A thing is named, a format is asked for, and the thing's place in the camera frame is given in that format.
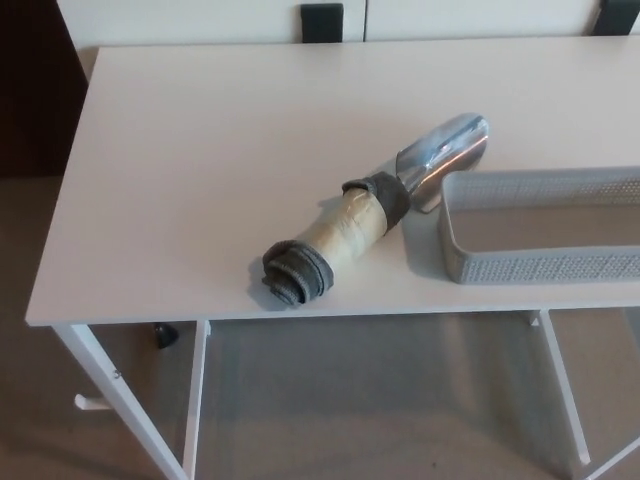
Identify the grey perforated plastic container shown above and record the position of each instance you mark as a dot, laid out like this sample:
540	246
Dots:
540	267

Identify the small black floor object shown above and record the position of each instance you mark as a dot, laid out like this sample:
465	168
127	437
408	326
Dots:
165	336

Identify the white cabinet row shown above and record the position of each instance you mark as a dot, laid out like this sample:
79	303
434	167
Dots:
200	22

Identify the dark brown cabinet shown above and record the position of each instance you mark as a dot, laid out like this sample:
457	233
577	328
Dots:
35	85

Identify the white metal-frame desk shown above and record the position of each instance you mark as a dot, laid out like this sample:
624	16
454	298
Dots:
200	150

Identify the black bracket on cabinet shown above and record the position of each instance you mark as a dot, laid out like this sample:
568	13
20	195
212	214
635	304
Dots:
622	17
321	24

